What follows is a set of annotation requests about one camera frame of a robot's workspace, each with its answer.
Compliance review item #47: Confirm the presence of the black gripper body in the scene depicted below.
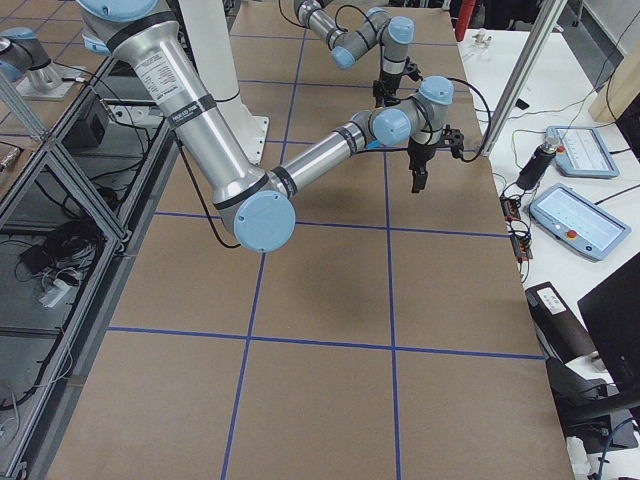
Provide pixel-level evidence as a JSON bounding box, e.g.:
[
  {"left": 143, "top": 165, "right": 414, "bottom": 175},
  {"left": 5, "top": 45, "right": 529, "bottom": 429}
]
[
  {"left": 373, "top": 72, "right": 402, "bottom": 106},
  {"left": 407, "top": 132, "right": 440, "bottom": 173}
]

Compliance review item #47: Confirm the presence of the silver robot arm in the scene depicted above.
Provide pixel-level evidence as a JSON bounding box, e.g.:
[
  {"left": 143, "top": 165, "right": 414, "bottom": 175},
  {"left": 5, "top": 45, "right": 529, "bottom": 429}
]
[
  {"left": 294, "top": 1, "right": 421, "bottom": 107},
  {"left": 80, "top": 1, "right": 454, "bottom": 252}
]

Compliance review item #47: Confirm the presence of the black water bottle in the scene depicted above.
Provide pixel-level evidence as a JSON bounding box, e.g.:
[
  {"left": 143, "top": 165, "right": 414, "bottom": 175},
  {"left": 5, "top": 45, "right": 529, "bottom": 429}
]
[{"left": 516, "top": 137, "right": 559, "bottom": 191}]

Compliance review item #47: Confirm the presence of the near teach pendant tablet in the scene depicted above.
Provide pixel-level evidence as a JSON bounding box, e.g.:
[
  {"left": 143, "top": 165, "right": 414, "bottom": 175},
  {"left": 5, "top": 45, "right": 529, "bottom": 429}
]
[{"left": 529, "top": 183, "right": 632, "bottom": 261}]

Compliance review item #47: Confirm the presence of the teach pendant tablet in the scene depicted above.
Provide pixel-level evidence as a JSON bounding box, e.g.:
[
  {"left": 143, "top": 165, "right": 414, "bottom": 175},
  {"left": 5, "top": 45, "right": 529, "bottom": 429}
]
[
  {"left": 529, "top": 183, "right": 632, "bottom": 261},
  {"left": 546, "top": 126, "right": 620, "bottom": 179}
]

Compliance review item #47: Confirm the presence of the far teach pendant tablet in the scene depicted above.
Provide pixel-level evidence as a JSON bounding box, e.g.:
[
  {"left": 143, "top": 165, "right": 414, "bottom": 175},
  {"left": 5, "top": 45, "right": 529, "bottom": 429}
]
[{"left": 546, "top": 126, "right": 620, "bottom": 179}]

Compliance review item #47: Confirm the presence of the black computer monitor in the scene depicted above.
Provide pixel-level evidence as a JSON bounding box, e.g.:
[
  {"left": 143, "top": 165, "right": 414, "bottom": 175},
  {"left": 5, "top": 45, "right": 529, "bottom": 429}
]
[{"left": 578, "top": 261, "right": 639, "bottom": 389}]

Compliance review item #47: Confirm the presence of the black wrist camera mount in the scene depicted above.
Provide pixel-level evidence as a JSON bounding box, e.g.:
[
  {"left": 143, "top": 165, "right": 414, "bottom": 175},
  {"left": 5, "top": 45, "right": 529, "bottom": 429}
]
[{"left": 440, "top": 125, "right": 464, "bottom": 160}]

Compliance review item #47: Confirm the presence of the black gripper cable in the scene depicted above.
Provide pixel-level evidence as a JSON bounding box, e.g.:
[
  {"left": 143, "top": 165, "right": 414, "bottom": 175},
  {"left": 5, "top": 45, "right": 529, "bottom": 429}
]
[{"left": 447, "top": 78, "right": 494, "bottom": 165}]

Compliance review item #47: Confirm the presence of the aluminium frame post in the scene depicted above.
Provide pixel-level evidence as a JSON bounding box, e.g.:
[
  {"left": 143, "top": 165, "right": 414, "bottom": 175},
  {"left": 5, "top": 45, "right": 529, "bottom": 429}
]
[{"left": 481, "top": 0, "right": 567, "bottom": 157}]

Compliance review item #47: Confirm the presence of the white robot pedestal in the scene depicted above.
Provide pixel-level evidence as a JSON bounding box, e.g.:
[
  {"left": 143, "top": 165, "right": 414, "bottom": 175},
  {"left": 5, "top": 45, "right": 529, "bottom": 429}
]
[{"left": 179, "top": 0, "right": 269, "bottom": 165}]

